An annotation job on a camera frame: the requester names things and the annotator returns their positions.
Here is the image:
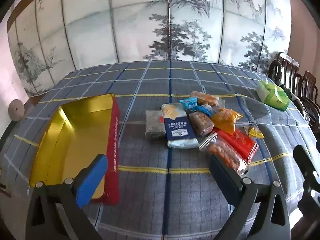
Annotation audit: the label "round stone disc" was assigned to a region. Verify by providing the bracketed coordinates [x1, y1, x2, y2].
[8, 99, 25, 122]

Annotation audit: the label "gold tin box red sides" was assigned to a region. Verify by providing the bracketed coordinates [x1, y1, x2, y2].
[29, 94, 120, 205]

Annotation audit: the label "blue candy packet white oval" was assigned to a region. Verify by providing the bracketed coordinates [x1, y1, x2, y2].
[179, 98, 198, 112]

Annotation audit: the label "orange snack packet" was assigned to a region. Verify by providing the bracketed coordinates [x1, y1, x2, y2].
[210, 109, 243, 134]

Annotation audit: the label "painted folding screen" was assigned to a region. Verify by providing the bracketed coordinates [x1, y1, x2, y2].
[7, 0, 293, 97]

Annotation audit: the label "clear packet of orange pastries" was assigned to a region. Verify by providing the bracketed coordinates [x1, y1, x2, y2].
[191, 91, 225, 108]

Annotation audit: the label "green tissue pack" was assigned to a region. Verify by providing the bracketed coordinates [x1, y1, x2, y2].
[255, 79, 291, 112]

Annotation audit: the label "small yellow packet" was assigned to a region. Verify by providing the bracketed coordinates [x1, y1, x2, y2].
[244, 126, 265, 139]

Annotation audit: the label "brown cake packet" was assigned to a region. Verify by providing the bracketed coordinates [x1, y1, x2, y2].
[189, 112, 215, 137]

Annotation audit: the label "clear zip bag of peanuts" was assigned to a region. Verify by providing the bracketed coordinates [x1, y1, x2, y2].
[199, 132, 248, 178]

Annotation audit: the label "plaid grey blue tablecloth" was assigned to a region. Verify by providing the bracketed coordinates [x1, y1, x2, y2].
[0, 60, 318, 240]

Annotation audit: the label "red snack packet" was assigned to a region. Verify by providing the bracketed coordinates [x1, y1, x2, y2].
[215, 127, 259, 163]

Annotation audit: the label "grey snack packet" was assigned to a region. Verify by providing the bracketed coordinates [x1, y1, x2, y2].
[145, 110, 166, 140]

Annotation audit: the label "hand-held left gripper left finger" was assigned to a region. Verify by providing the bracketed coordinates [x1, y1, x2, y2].
[25, 154, 108, 240]

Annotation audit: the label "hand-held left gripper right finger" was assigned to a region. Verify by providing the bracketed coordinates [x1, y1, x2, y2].
[209, 155, 290, 240]

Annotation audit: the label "small plain blue packet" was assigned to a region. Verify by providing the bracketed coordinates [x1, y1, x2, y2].
[197, 104, 213, 117]

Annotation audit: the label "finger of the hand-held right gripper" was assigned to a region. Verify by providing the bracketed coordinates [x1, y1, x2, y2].
[293, 145, 320, 188]
[301, 180, 320, 240]

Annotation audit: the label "navy and silver cracker packet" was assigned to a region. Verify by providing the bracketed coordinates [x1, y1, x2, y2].
[161, 103, 200, 150]

